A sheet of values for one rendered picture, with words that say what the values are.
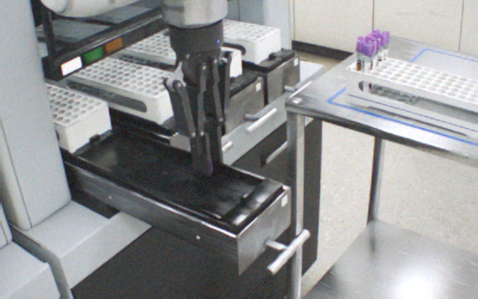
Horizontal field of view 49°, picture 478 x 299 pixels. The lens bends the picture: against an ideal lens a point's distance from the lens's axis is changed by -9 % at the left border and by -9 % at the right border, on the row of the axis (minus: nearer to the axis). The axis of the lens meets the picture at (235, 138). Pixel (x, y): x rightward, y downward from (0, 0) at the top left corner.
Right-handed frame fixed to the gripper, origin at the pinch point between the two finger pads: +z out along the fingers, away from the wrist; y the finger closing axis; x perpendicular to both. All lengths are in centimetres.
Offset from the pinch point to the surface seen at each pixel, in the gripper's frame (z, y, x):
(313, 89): 2.4, -30.3, 1.6
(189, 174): 4.0, 2.5, -1.8
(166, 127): 2.6, -5.1, -13.2
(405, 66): -3.7, -36.6, 17.8
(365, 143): 85, -147, -35
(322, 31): 67, -224, -97
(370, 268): 56, -45, 12
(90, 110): -2.2, 3.3, -22.7
